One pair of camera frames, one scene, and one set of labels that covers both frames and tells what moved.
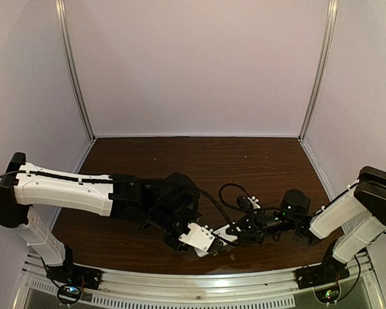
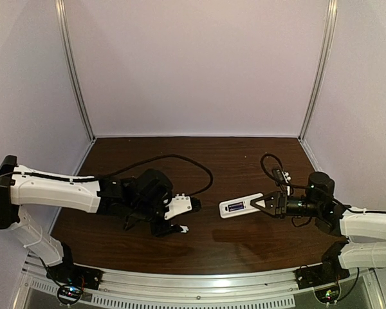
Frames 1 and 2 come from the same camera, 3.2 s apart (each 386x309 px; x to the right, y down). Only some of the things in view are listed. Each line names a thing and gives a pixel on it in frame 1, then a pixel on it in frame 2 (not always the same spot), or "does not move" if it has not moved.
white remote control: x=224 y=236 → x=238 y=206
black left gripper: x=176 y=246 → x=165 y=230
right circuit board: x=327 y=293 does not move
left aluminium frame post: x=60 y=6 does not move
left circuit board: x=69 y=294 does not move
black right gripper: x=254 y=227 → x=282 y=200
